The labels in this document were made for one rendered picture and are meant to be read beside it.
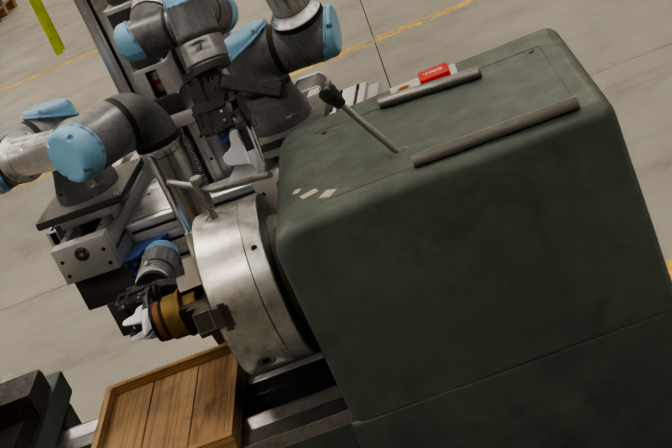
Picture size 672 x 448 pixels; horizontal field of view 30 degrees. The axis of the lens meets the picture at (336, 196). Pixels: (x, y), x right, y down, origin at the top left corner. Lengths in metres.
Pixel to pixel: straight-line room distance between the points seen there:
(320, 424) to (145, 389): 0.48
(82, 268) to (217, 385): 0.54
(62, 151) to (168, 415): 0.55
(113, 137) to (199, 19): 0.44
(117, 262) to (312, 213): 0.90
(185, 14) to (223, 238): 0.39
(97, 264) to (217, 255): 0.72
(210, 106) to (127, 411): 0.73
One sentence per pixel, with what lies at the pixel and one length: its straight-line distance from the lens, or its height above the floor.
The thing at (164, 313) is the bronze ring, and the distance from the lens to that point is 2.32.
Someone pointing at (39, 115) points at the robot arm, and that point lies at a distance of 2.91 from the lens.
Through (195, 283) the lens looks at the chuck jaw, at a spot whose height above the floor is 1.12.
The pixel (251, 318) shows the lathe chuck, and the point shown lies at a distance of 2.18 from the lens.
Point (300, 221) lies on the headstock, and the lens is 2.04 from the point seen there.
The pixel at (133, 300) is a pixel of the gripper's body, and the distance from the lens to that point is 2.42.
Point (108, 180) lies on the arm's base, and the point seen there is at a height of 1.18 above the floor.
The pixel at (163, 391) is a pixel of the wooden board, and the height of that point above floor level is 0.89.
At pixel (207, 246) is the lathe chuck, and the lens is 2.21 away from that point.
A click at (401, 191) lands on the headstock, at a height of 1.24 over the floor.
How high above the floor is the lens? 2.00
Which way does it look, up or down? 21 degrees down
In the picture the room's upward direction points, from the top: 24 degrees counter-clockwise
